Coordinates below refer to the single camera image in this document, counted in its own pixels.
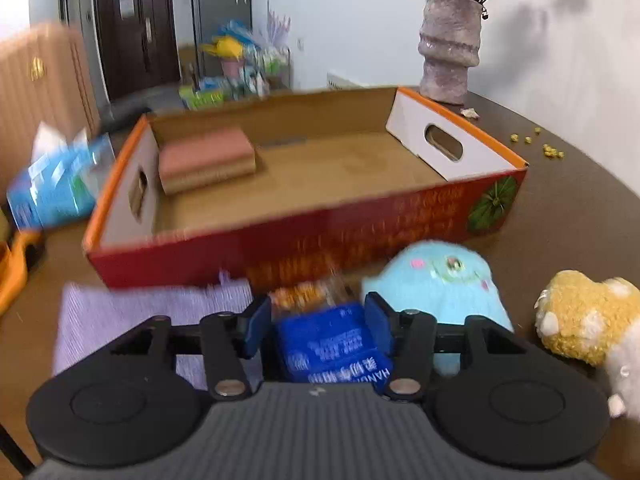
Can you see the pink ribbed suitcase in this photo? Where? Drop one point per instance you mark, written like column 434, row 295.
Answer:
column 45, row 80

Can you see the purple woven cloth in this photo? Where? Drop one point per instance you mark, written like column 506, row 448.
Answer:
column 130, row 310

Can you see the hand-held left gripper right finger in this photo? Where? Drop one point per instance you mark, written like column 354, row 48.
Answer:
column 377, row 325

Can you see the grey refrigerator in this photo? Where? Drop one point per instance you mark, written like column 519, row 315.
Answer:
column 220, row 5

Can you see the scattered yellow crumbs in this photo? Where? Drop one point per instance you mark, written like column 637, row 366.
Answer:
column 549, row 150

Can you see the yellow and white plush toy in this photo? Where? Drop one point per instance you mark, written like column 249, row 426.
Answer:
column 582, row 320

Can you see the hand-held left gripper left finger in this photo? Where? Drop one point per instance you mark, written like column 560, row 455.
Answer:
column 258, row 328

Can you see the blue snack packet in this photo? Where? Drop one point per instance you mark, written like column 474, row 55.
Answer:
column 327, row 345

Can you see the dark brown door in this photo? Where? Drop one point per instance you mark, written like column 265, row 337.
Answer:
column 135, row 30

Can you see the red and orange cardboard box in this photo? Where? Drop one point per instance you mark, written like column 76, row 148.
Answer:
column 320, row 250

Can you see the light blue plush toy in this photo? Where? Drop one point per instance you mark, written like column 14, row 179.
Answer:
column 440, row 280

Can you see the pink textured vase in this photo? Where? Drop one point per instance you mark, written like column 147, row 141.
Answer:
column 447, row 45

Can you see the pink sponge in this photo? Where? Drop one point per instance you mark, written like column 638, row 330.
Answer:
column 206, row 160

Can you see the blue tissue pack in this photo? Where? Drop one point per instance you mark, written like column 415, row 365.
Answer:
column 60, row 180

